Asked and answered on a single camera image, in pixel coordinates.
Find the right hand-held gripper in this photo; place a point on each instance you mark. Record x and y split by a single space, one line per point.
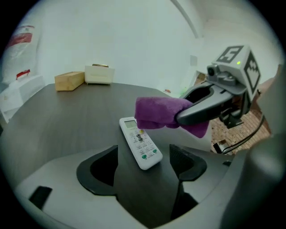
236 73

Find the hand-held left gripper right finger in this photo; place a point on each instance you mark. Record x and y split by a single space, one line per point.
192 167

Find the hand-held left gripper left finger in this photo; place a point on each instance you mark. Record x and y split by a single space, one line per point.
85 176

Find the purple cloth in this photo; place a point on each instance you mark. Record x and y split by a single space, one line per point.
156 111

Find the white remote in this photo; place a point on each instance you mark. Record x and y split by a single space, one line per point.
139 143

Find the person's right forearm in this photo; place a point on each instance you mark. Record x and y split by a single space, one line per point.
269 83

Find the small green object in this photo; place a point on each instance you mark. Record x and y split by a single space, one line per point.
183 91

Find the person's white shirt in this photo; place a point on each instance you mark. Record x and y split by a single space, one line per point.
273 111

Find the wooden box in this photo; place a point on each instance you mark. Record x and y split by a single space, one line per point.
67 81

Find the cream storage box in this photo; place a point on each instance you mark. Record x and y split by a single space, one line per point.
99 75

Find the white wall socket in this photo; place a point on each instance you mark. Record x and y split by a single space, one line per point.
194 60

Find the white wall pipe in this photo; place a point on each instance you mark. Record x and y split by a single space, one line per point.
190 18

